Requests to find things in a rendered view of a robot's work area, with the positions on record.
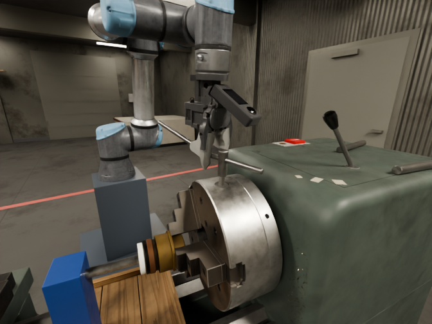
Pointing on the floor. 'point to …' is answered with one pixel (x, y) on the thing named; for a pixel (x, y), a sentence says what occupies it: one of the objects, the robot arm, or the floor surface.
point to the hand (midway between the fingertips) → (215, 162)
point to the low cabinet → (177, 122)
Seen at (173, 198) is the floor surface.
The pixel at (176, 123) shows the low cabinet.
